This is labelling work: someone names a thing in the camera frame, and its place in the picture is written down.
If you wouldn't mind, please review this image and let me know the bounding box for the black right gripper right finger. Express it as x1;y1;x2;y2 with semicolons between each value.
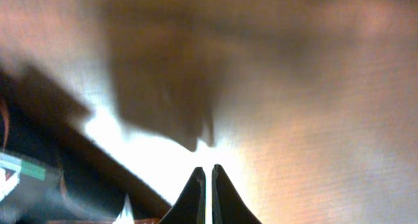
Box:
212;164;261;224

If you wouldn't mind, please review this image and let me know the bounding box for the black orange-patterned jersey shirt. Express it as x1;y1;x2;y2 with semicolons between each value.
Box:
1;70;170;223

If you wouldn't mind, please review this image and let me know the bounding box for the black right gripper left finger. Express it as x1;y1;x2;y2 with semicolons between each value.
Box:
159;167;206;224

